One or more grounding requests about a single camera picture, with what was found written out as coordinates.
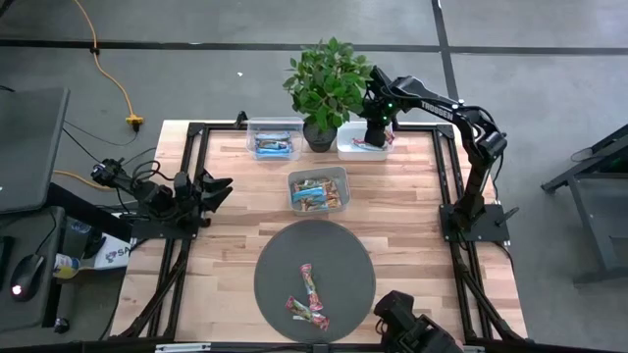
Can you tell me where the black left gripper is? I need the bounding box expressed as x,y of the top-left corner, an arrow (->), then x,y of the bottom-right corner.
170,169 -> 235,227

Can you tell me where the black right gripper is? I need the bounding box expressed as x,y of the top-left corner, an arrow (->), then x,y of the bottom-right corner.
359,65 -> 401,149

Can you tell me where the white plastic bin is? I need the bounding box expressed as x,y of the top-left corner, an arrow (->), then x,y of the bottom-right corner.
336,118 -> 396,162

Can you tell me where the grey plastic bin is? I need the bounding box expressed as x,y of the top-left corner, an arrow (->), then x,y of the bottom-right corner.
286,165 -> 352,218

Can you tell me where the green potted plant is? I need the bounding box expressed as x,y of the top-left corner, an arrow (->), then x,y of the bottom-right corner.
282,36 -> 374,153

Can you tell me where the clear plastic bin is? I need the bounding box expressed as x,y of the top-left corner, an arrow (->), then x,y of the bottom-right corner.
244,116 -> 305,163

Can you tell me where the white printed bag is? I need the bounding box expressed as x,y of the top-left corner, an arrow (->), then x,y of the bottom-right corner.
91,233 -> 137,272

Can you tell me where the white yellow bottle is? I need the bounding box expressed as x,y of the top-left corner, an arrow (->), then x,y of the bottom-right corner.
52,252 -> 82,280

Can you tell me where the dark grey laptop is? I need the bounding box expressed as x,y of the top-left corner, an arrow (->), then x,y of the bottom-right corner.
0,86 -> 71,216

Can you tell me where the black bulky device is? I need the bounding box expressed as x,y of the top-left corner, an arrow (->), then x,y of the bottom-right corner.
373,288 -> 465,353

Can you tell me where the black computer mouse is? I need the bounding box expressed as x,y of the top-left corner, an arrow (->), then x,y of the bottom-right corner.
9,253 -> 46,303

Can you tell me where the grey desk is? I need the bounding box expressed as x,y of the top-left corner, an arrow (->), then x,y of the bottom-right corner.
0,205 -> 68,334

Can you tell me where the black metal cart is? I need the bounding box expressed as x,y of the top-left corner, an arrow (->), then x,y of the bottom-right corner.
541,122 -> 628,286

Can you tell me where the thin black floor cable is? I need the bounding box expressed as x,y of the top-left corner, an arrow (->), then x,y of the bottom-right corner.
62,120 -> 158,174

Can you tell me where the yellow extension cable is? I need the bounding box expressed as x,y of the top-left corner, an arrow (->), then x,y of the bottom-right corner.
52,169 -> 102,190
72,0 -> 146,132

